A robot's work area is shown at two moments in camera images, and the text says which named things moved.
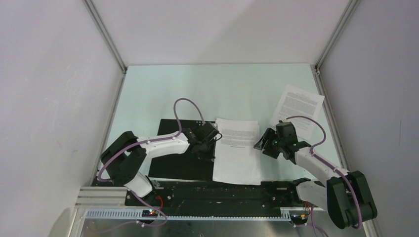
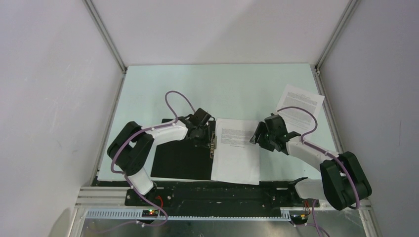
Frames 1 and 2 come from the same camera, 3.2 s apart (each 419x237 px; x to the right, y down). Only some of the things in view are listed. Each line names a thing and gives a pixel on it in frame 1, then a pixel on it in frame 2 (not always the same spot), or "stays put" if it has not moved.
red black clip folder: x=186 y=166 stays put
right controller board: x=299 y=218 stays put
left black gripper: x=209 y=156 → x=206 y=140
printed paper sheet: x=235 y=160 stays put
